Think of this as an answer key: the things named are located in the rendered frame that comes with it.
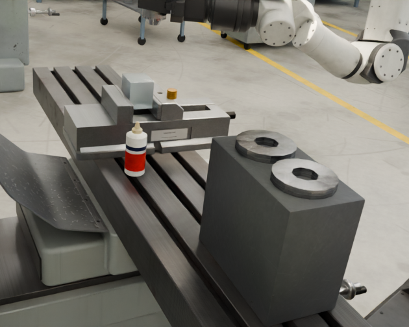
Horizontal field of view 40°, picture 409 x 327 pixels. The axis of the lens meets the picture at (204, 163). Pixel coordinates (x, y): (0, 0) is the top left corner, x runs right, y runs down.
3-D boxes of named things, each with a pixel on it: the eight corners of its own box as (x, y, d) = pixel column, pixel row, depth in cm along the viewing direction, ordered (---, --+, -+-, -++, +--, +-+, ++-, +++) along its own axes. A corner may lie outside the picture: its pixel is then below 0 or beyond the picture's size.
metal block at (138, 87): (143, 98, 123) (145, 72, 121) (152, 108, 119) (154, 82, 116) (121, 99, 121) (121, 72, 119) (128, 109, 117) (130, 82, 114)
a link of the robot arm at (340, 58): (291, 52, 115) (352, 94, 125) (321, 56, 106) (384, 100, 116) (313, 7, 115) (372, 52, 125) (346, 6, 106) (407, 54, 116)
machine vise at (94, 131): (203, 121, 138) (208, 79, 133) (230, 146, 126) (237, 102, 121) (61, 131, 124) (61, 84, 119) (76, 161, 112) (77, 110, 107)
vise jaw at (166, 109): (163, 98, 129) (164, 82, 127) (183, 119, 119) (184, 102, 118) (138, 100, 127) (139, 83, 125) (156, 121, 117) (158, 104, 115)
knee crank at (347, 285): (356, 285, 159) (361, 268, 157) (371, 299, 155) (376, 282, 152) (294, 303, 149) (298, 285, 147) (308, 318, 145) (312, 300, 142)
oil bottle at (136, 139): (140, 166, 113) (143, 116, 108) (147, 175, 110) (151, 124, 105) (121, 169, 111) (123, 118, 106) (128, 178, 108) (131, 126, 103)
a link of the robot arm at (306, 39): (250, -5, 110) (298, 29, 117) (252, 24, 105) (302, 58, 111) (273, -27, 106) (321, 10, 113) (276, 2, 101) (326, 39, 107)
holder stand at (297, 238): (260, 227, 98) (279, 122, 89) (335, 309, 81) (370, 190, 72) (197, 238, 93) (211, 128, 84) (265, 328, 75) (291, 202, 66)
